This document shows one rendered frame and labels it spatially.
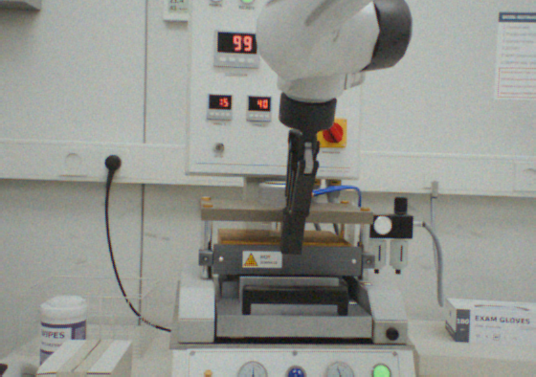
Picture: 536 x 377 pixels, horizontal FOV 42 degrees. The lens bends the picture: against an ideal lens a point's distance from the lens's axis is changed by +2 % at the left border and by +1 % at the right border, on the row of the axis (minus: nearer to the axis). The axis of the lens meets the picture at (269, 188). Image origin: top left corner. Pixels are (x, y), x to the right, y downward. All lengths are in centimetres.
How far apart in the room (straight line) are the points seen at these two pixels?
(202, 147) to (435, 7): 77
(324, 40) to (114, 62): 113
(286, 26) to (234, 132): 57
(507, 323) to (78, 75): 117
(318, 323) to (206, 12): 61
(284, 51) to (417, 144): 105
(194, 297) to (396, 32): 46
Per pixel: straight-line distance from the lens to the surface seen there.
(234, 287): 108
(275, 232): 114
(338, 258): 107
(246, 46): 128
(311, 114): 88
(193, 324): 97
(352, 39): 75
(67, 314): 138
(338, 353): 100
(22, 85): 186
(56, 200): 183
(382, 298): 103
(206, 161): 126
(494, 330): 161
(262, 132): 127
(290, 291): 97
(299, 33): 71
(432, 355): 149
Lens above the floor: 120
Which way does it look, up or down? 3 degrees down
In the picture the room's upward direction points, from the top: 2 degrees clockwise
